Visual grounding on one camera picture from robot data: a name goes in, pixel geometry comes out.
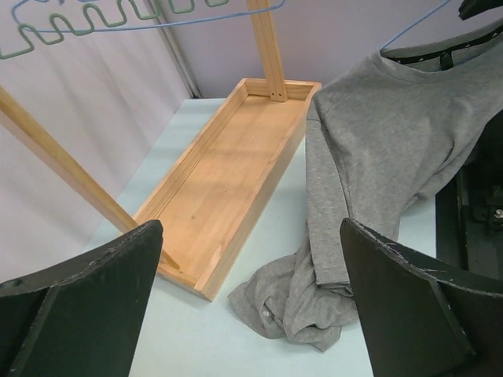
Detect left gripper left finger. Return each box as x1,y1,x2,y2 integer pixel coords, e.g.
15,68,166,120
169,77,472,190
1,220,163,376

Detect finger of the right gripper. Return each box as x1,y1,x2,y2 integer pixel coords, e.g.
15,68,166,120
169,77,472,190
458,0,503,20

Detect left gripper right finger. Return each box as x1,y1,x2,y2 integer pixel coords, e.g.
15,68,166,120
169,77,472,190
340,218,502,377

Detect light blue wire hanger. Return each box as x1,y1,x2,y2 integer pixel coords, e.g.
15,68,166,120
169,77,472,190
10,1,452,56

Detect grey t shirt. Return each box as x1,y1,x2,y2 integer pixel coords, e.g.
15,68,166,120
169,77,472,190
229,20,502,351

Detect blue wavy hanger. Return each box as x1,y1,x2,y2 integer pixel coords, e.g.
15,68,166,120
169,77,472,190
1,1,228,60

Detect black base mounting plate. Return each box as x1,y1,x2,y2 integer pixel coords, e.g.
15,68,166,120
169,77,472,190
435,113,502,280

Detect wooden clothes rack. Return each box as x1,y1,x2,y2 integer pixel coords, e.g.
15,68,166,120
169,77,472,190
1,1,320,301

